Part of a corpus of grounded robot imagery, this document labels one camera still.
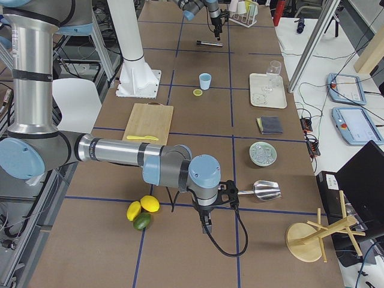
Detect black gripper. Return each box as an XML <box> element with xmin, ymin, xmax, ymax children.
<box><xmin>193</xmin><ymin>199</ymin><xmax>216</xmax><ymax>234</ymax></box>
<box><xmin>209</xmin><ymin>8</ymin><xmax>229</xmax><ymax>41</ymax></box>

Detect steel muddler black tip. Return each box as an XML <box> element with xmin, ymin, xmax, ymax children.
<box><xmin>196</xmin><ymin>40</ymin><xmax>223</xmax><ymax>47</ymax></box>

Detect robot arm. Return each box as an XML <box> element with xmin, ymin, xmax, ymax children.
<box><xmin>1</xmin><ymin>1</ymin><xmax>221</xmax><ymax>233</ymax></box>
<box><xmin>173</xmin><ymin>0</ymin><xmax>230</xmax><ymax>40</ymax></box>

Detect pink cup in rack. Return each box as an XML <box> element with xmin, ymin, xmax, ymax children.
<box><xmin>229</xmin><ymin>0</ymin><xmax>238</xmax><ymax>13</ymax></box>

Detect white cup in rack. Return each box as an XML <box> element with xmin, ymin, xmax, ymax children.
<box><xmin>235</xmin><ymin>1</ymin><xmax>247</xmax><ymax>15</ymax></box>

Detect yellow cup in rack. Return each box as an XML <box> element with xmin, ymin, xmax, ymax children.
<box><xmin>245</xmin><ymin>0</ymin><xmax>251</xmax><ymax>11</ymax></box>

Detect green cup in rack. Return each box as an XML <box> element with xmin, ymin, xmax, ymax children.
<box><xmin>247</xmin><ymin>1</ymin><xmax>259</xmax><ymax>18</ymax></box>

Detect light blue cup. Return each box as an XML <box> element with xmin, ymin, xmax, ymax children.
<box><xmin>199</xmin><ymin>73</ymin><xmax>212</xmax><ymax>91</ymax></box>

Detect yellow lemon toy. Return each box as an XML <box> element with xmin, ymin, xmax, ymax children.
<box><xmin>140</xmin><ymin>195</ymin><xmax>160</xmax><ymax>212</ymax></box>
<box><xmin>126</xmin><ymin>201</ymin><xmax>142</xmax><ymax>221</ymax></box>

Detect green lime toy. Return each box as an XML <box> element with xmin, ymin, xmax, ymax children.
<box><xmin>133</xmin><ymin>212</ymin><xmax>151</xmax><ymax>230</ymax></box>

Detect steel ice scoop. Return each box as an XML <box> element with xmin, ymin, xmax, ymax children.
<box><xmin>238</xmin><ymin>180</ymin><xmax>281</xmax><ymax>201</ymax></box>

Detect red cylinder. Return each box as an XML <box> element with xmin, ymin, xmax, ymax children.
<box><xmin>273</xmin><ymin>0</ymin><xmax>286</xmax><ymax>27</ymax></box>

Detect clear wine glass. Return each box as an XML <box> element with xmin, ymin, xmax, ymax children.
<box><xmin>263</xmin><ymin>60</ymin><xmax>281</xmax><ymax>92</ymax></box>

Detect cream bear print tray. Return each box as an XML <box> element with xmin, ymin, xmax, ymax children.
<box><xmin>249</xmin><ymin>73</ymin><xmax>287</xmax><ymax>109</ymax></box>

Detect green bowl of ice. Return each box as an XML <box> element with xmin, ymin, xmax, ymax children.
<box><xmin>249</xmin><ymin>142</ymin><xmax>277</xmax><ymax>167</ymax></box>

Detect yellow plastic knife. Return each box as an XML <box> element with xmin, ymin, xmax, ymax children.
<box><xmin>126</xmin><ymin>135</ymin><xmax>159</xmax><ymax>141</ymax></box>

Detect round wooden stand base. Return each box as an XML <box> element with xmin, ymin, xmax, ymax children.
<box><xmin>286</xmin><ymin>190</ymin><xmax>365</xmax><ymax>262</ymax></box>

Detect folded grey cloth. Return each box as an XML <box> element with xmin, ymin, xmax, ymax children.
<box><xmin>256</xmin><ymin>116</ymin><xmax>283</xmax><ymax>134</ymax></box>

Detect wooden cutting board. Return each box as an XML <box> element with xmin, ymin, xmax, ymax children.
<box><xmin>122</xmin><ymin>103</ymin><xmax>173</xmax><ymax>145</ymax></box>

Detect blue teach pendant far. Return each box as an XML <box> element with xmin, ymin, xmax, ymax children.
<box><xmin>326</xmin><ymin>73</ymin><xmax>367</xmax><ymax>105</ymax></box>

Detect blue teach pendant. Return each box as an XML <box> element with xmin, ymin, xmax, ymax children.
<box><xmin>331</xmin><ymin>107</ymin><xmax>383</xmax><ymax>146</ymax></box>
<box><xmin>326</xmin><ymin>73</ymin><xmax>367</xmax><ymax>105</ymax></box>

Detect white chair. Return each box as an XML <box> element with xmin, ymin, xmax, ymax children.
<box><xmin>52</xmin><ymin>78</ymin><xmax>101</xmax><ymax>133</ymax></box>

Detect black laptop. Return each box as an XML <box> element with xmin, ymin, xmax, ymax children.
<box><xmin>316</xmin><ymin>140</ymin><xmax>383</xmax><ymax>241</ymax></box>

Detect blue teach pendant near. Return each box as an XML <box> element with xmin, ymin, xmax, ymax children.
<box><xmin>331</xmin><ymin>107</ymin><xmax>383</xmax><ymax>146</ymax></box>

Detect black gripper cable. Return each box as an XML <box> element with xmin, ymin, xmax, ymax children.
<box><xmin>167</xmin><ymin>179</ymin><xmax>248</xmax><ymax>257</ymax></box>

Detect white wire cup rack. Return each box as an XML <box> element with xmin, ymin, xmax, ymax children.
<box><xmin>229</xmin><ymin>11</ymin><xmax>257</xmax><ymax>28</ymax></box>

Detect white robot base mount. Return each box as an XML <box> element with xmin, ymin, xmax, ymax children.
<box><xmin>116</xmin><ymin>68</ymin><xmax>161</xmax><ymax>99</ymax></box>

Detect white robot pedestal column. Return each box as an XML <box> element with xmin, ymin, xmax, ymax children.
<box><xmin>107</xmin><ymin>0</ymin><xmax>144</xmax><ymax>61</ymax></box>

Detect aluminium frame post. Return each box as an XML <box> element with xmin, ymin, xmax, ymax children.
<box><xmin>287</xmin><ymin>0</ymin><xmax>341</xmax><ymax>93</ymax></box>

